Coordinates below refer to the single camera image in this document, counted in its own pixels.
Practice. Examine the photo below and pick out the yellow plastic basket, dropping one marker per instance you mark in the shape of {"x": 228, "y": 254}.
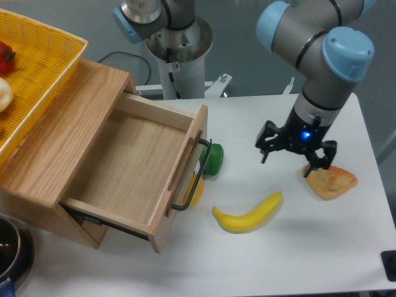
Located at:
{"x": 46, "y": 58}

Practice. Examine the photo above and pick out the wooden top drawer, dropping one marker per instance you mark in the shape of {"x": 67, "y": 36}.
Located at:
{"x": 137, "y": 171}

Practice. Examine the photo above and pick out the wooden drawer cabinet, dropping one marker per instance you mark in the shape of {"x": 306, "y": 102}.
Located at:
{"x": 36, "y": 175}

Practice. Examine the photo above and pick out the white metal bracket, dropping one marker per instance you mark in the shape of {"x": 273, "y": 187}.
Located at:
{"x": 289, "y": 87}

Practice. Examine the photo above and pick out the black corner object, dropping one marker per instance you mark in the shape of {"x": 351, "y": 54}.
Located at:
{"x": 389, "y": 262}

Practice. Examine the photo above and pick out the white toy vegetable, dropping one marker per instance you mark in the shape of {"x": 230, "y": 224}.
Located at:
{"x": 6, "y": 94}

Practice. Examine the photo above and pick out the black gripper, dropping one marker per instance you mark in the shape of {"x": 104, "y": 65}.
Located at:
{"x": 300, "y": 137}

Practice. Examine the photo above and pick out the dark metal pot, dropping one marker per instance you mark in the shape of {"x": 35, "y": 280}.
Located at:
{"x": 17, "y": 255}

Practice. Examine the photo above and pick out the green toy bell pepper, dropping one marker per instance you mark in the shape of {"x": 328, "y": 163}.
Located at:
{"x": 214, "y": 160}

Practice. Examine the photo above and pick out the yellow toy bell pepper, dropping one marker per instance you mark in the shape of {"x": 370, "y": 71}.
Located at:
{"x": 198, "y": 192}

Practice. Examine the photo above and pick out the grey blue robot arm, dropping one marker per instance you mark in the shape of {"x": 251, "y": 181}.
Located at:
{"x": 313, "y": 37}

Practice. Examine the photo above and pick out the yellow toy banana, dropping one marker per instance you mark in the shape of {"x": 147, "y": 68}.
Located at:
{"x": 251, "y": 220}

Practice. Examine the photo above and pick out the toy bread pastry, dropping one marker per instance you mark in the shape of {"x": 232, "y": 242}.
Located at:
{"x": 331, "y": 183}

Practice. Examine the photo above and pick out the red toy pepper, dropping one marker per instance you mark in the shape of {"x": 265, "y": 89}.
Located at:
{"x": 7, "y": 62}

